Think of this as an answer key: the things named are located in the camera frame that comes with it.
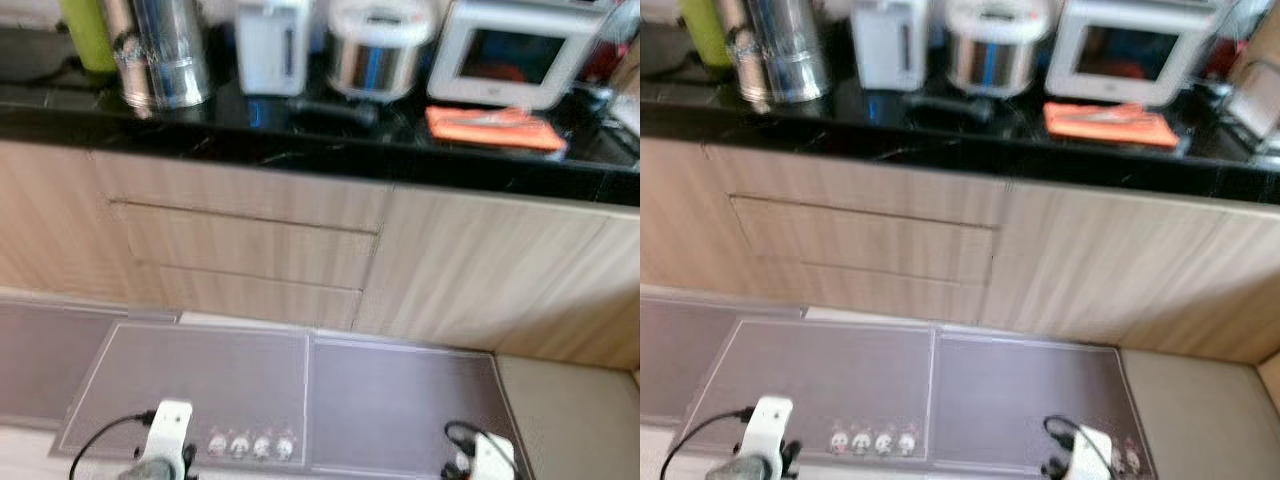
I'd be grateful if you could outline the grey floor mat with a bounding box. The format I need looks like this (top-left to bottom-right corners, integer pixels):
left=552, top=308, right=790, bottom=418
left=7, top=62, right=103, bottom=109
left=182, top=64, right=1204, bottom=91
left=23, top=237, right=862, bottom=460
left=0, top=298, right=183, bottom=431
left=306, top=335, right=536, bottom=480
left=640, top=295, right=806, bottom=426
left=672, top=318, right=937, bottom=471
left=930, top=330, right=1161, bottom=480

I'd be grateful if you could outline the light wooden drawer front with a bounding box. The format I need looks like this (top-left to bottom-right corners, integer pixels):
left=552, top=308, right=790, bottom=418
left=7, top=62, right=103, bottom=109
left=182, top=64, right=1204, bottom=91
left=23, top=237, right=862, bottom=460
left=92, top=150, right=393, bottom=237
left=150, top=264, right=365, bottom=333
left=108, top=202, right=381, bottom=293
left=705, top=145, right=1011, bottom=229
left=728, top=195, right=998, bottom=286
left=770, top=258, right=986, bottom=326

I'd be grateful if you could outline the light wooden cabinet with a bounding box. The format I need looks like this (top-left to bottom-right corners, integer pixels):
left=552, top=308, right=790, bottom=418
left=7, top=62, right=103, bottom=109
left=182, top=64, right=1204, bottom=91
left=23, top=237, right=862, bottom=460
left=0, top=138, right=641, bottom=373
left=640, top=135, right=1280, bottom=366

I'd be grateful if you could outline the orange cloth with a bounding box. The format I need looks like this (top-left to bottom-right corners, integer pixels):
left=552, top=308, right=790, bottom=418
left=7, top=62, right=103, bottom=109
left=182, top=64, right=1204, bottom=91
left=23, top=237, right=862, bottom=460
left=1043, top=100, right=1181, bottom=149
left=424, top=104, right=569, bottom=154

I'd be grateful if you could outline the shiny steel canister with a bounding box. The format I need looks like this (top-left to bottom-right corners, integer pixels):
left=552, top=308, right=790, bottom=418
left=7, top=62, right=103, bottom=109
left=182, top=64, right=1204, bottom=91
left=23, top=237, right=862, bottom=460
left=715, top=0, right=833, bottom=106
left=100, top=0, right=214, bottom=111

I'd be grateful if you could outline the white countertop oven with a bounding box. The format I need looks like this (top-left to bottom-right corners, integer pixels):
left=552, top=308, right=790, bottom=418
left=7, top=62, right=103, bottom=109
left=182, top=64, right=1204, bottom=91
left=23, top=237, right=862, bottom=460
left=427, top=0, right=613, bottom=111
left=1045, top=0, right=1229, bottom=108

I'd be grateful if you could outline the steel white rice cooker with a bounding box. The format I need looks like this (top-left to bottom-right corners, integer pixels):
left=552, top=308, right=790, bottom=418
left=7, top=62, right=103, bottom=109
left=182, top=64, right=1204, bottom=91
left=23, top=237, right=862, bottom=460
left=327, top=0, right=438, bottom=101
left=945, top=0, right=1054, bottom=98

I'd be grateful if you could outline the white electric water pot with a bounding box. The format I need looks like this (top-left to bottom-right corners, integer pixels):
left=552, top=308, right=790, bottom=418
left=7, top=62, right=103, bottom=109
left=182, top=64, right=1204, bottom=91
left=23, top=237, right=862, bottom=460
left=235, top=0, right=312, bottom=98
left=852, top=0, right=929, bottom=93

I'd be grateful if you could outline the green bottle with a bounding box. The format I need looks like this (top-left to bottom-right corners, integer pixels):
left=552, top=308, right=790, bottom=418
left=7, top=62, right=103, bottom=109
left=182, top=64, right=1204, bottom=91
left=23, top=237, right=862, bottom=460
left=678, top=0, right=736, bottom=69
left=57, top=0, right=119, bottom=74

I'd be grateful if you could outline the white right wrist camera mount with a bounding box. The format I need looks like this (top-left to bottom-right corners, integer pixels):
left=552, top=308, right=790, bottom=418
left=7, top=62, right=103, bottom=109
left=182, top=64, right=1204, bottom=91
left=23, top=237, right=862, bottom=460
left=1070, top=426, right=1116, bottom=480
left=470, top=432, right=518, bottom=480

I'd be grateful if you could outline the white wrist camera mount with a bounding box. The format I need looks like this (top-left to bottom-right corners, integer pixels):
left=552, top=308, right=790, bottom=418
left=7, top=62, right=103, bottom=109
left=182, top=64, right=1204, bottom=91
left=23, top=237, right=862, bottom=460
left=470, top=432, right=518, bottom=480
left=147, top=400, right=195, bottom=463
left=748, top=396, right=796, bottom=463
left=1070, top=426, right=1116, bottom=480

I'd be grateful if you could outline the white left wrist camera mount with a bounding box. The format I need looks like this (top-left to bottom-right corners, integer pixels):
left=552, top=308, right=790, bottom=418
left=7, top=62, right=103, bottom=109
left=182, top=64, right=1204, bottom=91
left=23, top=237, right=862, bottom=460
left=748, top=396, right=796, bottom=463
left=147, top=400, right=195, bottom=463

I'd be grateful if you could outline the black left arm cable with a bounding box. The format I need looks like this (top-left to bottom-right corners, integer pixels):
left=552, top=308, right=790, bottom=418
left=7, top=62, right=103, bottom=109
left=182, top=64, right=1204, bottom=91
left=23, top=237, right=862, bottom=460
left=68, top=408, right=158, bottom=480
left=662, top=405, right=759, bottom=480

